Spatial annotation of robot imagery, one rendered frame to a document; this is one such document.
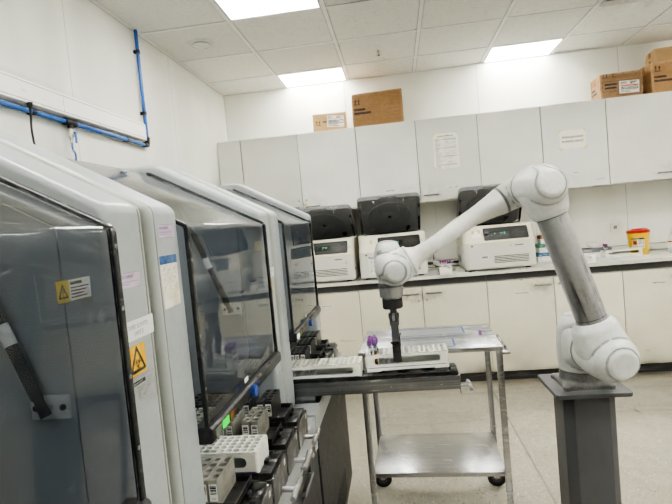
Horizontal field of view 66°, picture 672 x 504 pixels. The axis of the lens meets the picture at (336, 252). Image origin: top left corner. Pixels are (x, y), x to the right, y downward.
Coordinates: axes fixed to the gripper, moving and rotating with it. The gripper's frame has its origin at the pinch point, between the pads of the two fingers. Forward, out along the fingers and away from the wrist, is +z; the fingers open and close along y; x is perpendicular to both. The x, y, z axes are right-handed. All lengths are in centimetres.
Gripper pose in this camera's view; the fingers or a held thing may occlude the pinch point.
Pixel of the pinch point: (397, 351)
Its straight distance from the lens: 195.7
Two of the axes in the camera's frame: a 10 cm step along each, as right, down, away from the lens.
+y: 1.2, -0.7, 9.9
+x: -9.9, 0.9, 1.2
